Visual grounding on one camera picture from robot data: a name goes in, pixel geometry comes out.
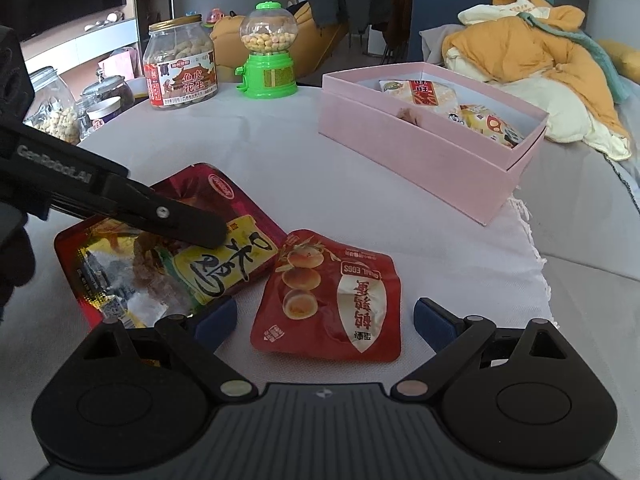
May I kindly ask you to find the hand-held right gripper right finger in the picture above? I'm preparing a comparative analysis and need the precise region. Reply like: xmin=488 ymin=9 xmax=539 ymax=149
xmin=390 ymin=297 xmax=563 ymax=404

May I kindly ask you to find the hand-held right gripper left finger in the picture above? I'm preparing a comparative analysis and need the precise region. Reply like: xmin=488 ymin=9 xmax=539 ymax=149
xmin=82 ymin=296 xmax=258 ymax=403

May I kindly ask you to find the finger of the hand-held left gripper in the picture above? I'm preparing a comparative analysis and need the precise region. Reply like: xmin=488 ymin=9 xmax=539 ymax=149
xmin=89 ymin=175 xmax=229 ymax=250

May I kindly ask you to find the large red snack packet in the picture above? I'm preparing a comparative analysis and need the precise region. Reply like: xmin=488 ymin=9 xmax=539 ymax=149
xmin=54 ymin=162 xmax=287 ymax=331

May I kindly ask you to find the small red egg snack packet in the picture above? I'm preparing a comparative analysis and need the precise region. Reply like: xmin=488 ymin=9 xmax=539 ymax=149
xmin=250 ymin=229 xmax=404 ymax=364

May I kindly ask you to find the pink cardboard box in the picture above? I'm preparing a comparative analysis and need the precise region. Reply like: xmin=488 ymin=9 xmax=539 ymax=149
xmin=319 ymin=61 xmax=549 ymax=226

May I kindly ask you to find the glass jar of nuts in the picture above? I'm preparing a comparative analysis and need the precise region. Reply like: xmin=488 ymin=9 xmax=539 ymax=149
xmin=22 ymin=65 xmax=84 ymax=146

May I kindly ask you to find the small jar with white lid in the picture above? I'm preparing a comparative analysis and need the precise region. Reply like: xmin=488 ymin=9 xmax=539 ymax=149
xmin=85 ymin=96 xmax=124 ymax=134

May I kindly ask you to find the glass jar with glass lid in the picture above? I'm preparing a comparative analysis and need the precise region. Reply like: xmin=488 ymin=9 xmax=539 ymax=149
xmin=80 ymin=71 xmax=136 ymax=116

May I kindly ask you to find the white television cabinet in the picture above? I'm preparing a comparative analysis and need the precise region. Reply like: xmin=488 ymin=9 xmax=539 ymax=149
xmin=22 ymin=15 xmax=142 ymax=86

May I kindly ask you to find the pink bag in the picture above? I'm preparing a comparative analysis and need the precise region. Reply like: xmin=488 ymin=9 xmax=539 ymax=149
xmin=97 ymin=46 xmax=144 ymax=84

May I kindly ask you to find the peanut jar with gold lid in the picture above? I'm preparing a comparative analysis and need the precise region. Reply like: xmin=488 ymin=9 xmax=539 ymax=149
xmin=142 ymin=16 xmax=220 ymax=110

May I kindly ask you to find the green candy dispenser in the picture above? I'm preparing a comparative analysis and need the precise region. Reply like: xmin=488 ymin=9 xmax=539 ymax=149
xmin=235 ymin=1 xmax=300 ymax=101

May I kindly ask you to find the grey bed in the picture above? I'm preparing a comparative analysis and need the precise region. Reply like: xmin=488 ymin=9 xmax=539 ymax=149
xmin=419 ymin=22 xmax=640 ymax=411

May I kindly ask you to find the yellow white snack packet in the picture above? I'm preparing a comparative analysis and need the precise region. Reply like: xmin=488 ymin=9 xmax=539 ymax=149
xmin=447 ymin=104 xmax=526 ymax=149

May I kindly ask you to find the white rice cracker packet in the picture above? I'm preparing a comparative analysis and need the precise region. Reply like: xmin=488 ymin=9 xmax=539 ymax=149
xmin=379 ymin=77 xmax=461 ymax=121

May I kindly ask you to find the orange and cream duvet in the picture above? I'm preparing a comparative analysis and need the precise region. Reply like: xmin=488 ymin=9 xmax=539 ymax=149
xmin=442 ymin=0 xmax=634 ymax=164

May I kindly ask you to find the teal cloth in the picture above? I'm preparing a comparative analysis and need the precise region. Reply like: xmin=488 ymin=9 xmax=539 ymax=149
xmin=520 ymin=10 xmax=631 ymax=104

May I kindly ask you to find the yellow pillow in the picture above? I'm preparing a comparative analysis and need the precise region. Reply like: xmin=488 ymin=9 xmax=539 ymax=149
xmin=597 ymin=37 xmax=640 ymax=86

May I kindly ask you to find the dark blue bed frame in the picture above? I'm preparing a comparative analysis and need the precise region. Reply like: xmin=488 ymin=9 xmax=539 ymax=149
xmin=407 ymin=0 xmax=496 ymax=64

